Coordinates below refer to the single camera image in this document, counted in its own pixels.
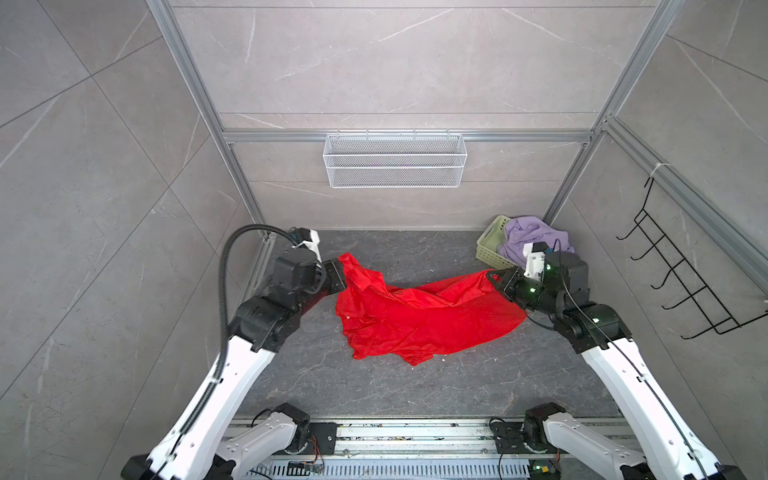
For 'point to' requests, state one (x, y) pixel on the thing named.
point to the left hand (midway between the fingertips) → (344, 258)
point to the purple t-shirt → (523, 230)
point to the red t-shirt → (413, 320)
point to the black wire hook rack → (719, 318)
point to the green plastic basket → (489, 242)
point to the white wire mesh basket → (395, 161)
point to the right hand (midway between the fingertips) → (485, 271)
